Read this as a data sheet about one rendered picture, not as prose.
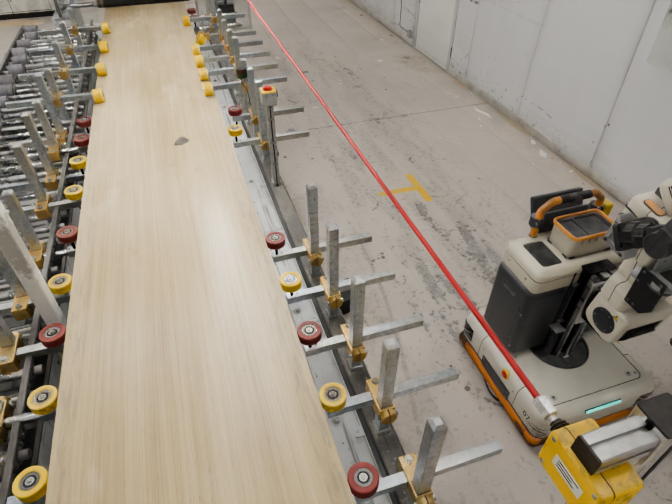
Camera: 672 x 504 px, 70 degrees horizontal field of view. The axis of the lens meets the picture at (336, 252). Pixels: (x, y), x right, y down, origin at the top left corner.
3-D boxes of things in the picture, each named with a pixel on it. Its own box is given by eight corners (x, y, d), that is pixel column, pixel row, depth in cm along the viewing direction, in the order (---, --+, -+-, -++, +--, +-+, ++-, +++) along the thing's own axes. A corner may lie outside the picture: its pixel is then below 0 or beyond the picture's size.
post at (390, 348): (383, 429, 158) (395, 334, 126) (387, 438, 155) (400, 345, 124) (373, 432, 157) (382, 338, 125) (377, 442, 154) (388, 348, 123)
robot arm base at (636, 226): (642, 216, 152) (611, 224, 149) (666, 216, 144) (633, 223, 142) (646, 244, 153) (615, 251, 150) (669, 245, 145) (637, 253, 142)
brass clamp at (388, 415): (381, 384, 154) (382, 375, 150) (398, 421, 144) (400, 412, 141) (363, 389, 152) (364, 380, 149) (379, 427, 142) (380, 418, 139)
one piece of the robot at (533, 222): (520, 248, 213) (519, 198, 207) (586, 233, 221) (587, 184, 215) (537, 255, 203) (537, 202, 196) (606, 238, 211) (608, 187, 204)
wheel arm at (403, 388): (452, 372, 157) (455, 364, 154) (458, 381, 154) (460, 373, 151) (324, 410, 146) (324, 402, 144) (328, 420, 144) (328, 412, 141)
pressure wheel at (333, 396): (334, 431, 142) (334, 410, 134) (314, 415, 146) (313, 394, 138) (351, 412, 146) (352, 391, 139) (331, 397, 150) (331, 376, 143)
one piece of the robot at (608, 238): (601, 238, 159) (618, 214, 150) (614, 235, 160) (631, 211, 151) (622, 261, 152) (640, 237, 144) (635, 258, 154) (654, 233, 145)
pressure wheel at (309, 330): (307, 364, 160) (306, 342, 152) (293, 349, 164) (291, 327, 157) (326, 352, 163) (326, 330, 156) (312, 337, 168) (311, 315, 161)
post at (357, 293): (357, 368, 176) (361, 272, 144) (360, 376, 173) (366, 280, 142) (348, 370, 175) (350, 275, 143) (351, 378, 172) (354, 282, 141)
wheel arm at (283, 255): (369, 238, 212) (369, 231, 209) (372, 243, 209) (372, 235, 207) (272, 259, 202) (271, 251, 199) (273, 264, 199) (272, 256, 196)
